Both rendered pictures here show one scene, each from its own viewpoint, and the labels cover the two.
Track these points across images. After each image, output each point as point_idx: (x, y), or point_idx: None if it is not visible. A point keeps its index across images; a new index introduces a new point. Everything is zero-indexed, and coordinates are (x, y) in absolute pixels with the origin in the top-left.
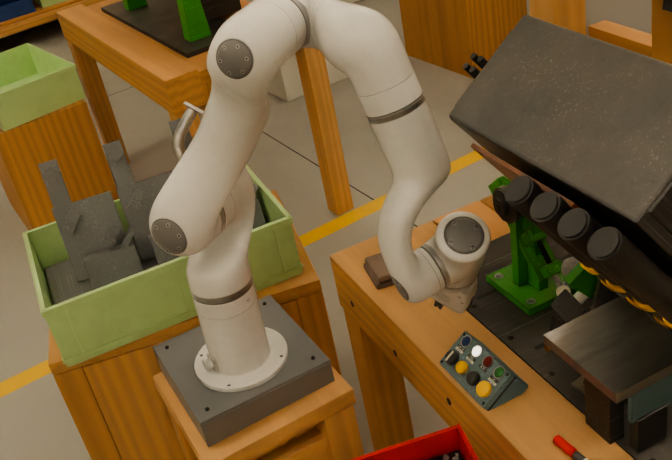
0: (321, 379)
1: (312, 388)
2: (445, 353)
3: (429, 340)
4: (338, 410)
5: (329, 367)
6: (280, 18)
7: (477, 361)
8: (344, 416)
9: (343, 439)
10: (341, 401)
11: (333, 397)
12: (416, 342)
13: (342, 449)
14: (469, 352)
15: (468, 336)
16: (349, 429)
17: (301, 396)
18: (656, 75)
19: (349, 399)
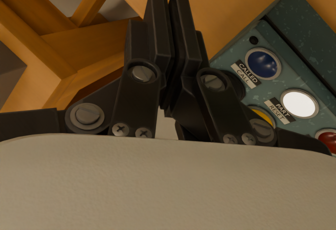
0: (6, 85)
1: (5, 95)
2: (201, 26)
3: None
4: (61, 94)
5: (1, 76)
6: None
7: (300, 125)
8: (74, 81)
9: (89, 77)
10: (57, 93)
11: (42, 101)
12: None
13: (94, 76)
14: (274, 94)
15: (269, 55)
16: (89, 72)
17: (0, 107)
18: None
19: (66, 83)
